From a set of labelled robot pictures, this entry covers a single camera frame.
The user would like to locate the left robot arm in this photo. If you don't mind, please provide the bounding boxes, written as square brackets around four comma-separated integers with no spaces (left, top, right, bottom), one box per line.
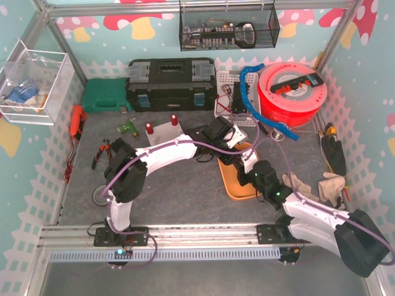
[101,117,247,234]

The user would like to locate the clear acrylic box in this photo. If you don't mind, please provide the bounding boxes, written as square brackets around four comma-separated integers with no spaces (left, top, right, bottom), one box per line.
[1,40,75,126]

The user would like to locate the black ribbed rail block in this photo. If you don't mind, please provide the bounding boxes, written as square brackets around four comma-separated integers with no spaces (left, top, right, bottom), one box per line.
[110,138,130,157]

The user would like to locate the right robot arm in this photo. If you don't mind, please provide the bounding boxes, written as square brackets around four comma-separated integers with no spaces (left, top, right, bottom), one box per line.
[235,154,394,278]

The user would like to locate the red filament spool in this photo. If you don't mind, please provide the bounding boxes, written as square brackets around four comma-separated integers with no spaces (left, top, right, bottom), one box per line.
[257,62,328,128]

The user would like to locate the black work glove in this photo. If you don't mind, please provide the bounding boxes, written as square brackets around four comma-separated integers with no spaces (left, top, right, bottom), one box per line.
[321,136,346,176]

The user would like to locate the green tool case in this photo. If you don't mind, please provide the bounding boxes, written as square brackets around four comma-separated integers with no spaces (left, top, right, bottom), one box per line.
[81,78,133,113]

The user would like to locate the black terminal strip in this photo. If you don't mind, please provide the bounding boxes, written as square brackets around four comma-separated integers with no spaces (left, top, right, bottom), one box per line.
[270,72,324,95]

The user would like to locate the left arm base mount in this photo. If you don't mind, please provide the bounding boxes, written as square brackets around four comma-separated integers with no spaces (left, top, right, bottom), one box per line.
[93,226,148,247]

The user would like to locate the orange multimeter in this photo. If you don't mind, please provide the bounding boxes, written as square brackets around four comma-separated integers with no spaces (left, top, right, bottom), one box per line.
[69,105,87,141]

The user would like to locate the blue corrugated hose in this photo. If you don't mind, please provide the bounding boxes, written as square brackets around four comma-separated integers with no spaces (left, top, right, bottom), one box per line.
[239,63,299,142]

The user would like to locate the white peg base plate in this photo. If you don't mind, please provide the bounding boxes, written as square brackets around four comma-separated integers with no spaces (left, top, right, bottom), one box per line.
[146,121,184,146]

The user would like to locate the brown tape roll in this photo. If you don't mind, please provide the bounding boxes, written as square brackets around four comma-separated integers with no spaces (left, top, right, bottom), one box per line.
[92,184,108,207]

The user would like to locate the blue white glove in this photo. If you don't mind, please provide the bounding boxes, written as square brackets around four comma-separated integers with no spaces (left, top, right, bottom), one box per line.
[6,81,39,105]

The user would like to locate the orange plastic tray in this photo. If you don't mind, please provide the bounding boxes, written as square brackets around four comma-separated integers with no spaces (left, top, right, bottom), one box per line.
[217,142,256,201]

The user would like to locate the green hose nozzle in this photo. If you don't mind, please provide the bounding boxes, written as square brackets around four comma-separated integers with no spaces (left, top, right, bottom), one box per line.
[117,120,139,138]

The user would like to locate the black toolbox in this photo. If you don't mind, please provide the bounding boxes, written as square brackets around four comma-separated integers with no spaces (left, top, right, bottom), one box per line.
[125,57,217,112]

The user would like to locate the white plastic basket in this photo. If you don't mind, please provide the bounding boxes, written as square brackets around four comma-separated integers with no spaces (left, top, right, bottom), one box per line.
[214,70,260,121]

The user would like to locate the beige work glove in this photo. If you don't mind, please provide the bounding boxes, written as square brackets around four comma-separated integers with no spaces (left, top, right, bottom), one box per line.
[282,173,319,202]
[318,172,346,208]

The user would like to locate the grey slotted cable duct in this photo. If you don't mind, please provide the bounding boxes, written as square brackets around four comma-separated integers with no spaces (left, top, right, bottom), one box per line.
[50,247,281,263]

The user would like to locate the orange handled pliers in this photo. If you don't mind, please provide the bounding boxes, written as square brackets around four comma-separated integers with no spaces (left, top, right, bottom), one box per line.
[91,139,113,170]

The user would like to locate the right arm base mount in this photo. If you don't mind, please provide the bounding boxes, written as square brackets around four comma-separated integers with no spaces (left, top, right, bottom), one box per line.
[256,224,304,244]

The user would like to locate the yellow black screwdriver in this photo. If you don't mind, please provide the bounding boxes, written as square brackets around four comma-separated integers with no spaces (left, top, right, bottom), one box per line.
[318,123,336,137]

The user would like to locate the black mesh wire basket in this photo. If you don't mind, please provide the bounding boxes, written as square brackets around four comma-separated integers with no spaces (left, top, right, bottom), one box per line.
[179,2,280,51]

